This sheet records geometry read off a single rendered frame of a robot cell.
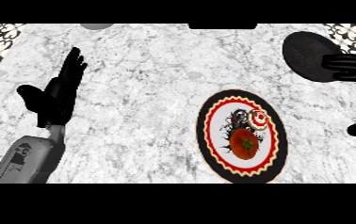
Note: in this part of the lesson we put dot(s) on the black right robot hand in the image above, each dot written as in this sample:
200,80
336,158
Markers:
344,66

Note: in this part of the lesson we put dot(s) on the small red white disc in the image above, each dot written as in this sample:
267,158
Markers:
258,119

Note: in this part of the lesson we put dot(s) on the black round pan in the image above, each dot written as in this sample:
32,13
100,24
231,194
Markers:
304,55

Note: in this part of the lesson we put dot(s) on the grey round object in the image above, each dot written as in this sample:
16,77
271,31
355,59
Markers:
97,26

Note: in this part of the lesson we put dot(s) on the red tomato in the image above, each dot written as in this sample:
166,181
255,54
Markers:
245,144

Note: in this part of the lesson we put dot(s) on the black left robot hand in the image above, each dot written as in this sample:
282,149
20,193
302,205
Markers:
58,102

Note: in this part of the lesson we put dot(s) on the black red patterned plate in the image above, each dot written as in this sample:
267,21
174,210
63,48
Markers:
218,158

